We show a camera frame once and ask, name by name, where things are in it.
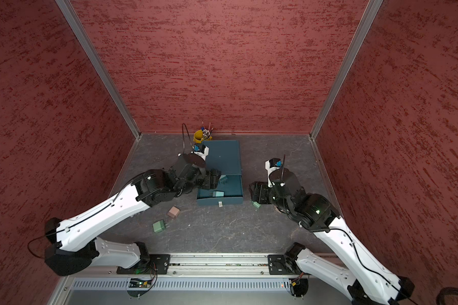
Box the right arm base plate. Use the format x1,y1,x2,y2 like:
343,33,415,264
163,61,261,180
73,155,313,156
267,254,302,276

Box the teal plug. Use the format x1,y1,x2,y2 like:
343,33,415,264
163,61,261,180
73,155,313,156
211,191,225,198
219,175,228,184

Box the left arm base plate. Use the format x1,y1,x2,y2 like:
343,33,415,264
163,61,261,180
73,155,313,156
116,254,171,276

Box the teal three-drawer cabinet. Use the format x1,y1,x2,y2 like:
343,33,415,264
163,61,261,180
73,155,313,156
197,140,244,207

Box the green plug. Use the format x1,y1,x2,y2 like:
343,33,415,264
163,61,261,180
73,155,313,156
153,220,167,233
252,202,261,210

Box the aluminium corner post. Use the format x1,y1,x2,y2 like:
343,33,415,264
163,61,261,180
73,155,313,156
55,0,142,141
310,0,383,142

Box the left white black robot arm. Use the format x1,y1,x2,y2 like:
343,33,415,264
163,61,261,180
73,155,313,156
44,152,221,277

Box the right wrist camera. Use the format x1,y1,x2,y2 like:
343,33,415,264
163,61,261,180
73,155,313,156
265,158,282,188

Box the left aluminium corner post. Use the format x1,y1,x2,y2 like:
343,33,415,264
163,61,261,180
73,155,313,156
55,0,142,141

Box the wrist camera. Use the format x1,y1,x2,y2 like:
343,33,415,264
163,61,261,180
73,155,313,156
192,143,209,161
265,158,282,188

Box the yellow pen bucket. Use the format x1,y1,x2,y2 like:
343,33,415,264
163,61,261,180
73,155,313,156
193,130,212,143

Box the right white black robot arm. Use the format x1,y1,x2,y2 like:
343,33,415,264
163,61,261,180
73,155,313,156
249,167,415,304

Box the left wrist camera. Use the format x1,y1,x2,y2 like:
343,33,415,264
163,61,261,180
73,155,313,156
192,143,209,161

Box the right aluminium corner post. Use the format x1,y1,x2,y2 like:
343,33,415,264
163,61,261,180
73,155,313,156
310,0,383,142

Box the pink plug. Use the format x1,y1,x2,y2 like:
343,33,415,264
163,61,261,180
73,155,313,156
167,207,181,219

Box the pens in bucket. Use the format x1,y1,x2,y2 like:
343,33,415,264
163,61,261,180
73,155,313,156
201,123,213,141

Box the black cable corner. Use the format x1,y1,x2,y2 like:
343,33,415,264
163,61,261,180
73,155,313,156
436,287,458,305

